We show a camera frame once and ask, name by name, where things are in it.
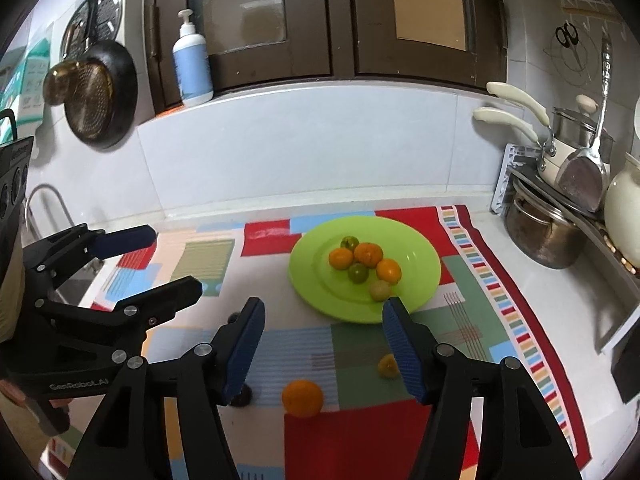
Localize colourful patchwork table cloth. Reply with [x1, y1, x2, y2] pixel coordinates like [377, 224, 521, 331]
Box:
[42, 204, 593, 480]

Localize metal skimmer ladle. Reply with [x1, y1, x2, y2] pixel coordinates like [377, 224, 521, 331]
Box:
[556, 40, 613, 212]

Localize person's left hand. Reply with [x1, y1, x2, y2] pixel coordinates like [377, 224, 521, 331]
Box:
[0, 378, 71, 411]

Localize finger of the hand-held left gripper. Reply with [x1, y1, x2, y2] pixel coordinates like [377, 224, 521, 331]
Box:
[22, 224, 158, 281]
[35, 275, 205, 347]

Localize white ceramic kettle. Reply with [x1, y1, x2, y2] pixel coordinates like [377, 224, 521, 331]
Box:
[603, 152, 640, 253]

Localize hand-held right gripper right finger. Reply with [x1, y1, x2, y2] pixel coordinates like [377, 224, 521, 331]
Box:
[382, 296, 583, 480]

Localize black frying pan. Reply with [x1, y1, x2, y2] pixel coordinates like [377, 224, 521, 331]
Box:
[62, 0, 139, 150]

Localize teal printed box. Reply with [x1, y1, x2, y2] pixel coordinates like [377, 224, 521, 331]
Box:
[0, 37, 55, 133]

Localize metal counter shelf rack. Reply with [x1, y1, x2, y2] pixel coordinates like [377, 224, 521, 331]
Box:
[507, 167, 640, 356]

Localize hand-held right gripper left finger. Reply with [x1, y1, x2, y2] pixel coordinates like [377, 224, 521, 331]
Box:
[67, 296, 266, 480]

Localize cream saucepan with lid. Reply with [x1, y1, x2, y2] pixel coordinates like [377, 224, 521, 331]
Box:
[486, 81, 615, 163]

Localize steel stockpot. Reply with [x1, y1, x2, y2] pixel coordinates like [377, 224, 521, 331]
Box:
[504, 180, 590, 270]

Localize black knife block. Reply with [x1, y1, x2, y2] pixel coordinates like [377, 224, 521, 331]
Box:
[611, 327, 640, 405]

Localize small brass saucepan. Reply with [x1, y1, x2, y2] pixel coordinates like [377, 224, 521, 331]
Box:
[42, 60, 81, 106]

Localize large orange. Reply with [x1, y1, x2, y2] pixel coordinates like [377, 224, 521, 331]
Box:
[354, 242, 385, 268]

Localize dark brown window frame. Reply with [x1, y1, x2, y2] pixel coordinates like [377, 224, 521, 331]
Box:
[127, 0, 511, 116]

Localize steel sink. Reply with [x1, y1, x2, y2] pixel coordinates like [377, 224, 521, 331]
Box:
[52, 260, 101, 308]

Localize white blue pump bottle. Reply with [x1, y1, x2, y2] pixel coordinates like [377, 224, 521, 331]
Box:
[172, 9, 215, 107]

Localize brass perforated colander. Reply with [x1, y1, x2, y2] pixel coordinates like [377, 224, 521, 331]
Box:
[65, 59, 115, 139]

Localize small yellow tangerine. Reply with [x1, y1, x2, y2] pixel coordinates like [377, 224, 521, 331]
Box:
[377, 353, 401, 379]

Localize chrome curved faucet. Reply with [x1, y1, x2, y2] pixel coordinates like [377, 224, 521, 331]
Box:
[27, 184, 71, 241]

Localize black hanging scissors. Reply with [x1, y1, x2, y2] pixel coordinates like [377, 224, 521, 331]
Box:
[556, 21, 583, 71]

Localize green plate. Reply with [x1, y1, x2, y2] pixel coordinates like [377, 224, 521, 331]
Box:
[289, 216, 442, 324]

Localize round metal steamer rack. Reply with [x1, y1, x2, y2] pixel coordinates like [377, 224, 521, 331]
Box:
[61, 0, 123, 61]

